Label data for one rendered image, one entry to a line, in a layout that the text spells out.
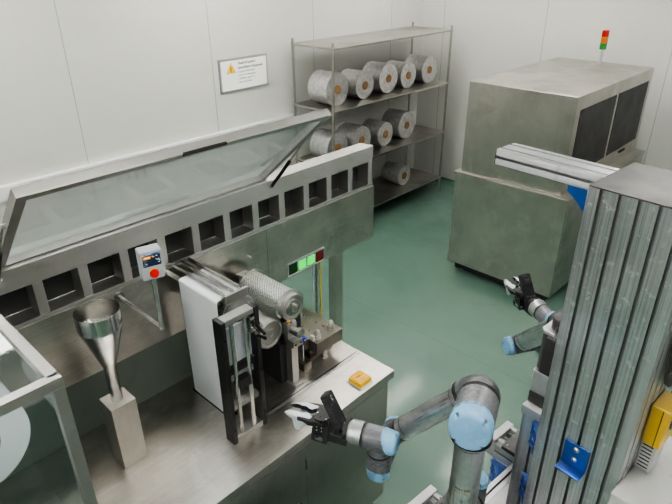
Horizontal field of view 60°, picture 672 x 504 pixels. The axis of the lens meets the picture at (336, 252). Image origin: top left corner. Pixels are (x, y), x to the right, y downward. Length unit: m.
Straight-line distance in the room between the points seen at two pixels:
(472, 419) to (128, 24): 3.85
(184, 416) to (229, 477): 0.38
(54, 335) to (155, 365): 0.47
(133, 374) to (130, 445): 0.33
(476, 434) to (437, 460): 1.87
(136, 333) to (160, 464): 0.49
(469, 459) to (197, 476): 0.98
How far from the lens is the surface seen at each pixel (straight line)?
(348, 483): 2.81
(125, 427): 2.20
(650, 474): 1.93
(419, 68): 6.49
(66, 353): 2.27
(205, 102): 5.12
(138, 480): 2.26
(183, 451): 2.31
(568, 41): 6.33
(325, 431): 1.86
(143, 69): 4.79
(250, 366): 2.14
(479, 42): 6.77
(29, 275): 2.10
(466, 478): 1.77
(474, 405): 1.61
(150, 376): 2.51
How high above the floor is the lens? 2.52
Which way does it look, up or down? 27 degrees down
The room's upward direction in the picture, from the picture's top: straight up
